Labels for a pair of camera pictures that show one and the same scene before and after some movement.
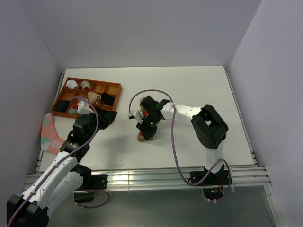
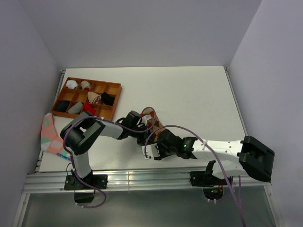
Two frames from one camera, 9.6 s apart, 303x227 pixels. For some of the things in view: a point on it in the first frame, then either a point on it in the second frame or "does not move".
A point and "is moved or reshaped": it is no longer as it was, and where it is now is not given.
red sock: x=75 y=106 is moved or reshaped
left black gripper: x=106 y=117 → x=142 y=142
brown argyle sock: x=141 y=136 is moved or reshaped
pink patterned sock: x=50 y=141 does not move
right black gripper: x=148 y=133 → x=162 y=155
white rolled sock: x=72 y=84 does not move
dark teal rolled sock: x=61 y=106 does not move
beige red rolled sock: x=85 y=85 does not move
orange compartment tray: x=79 y=96 does not move
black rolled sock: x=108 y=99 does not move
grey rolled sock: x=73 y=110 does not move
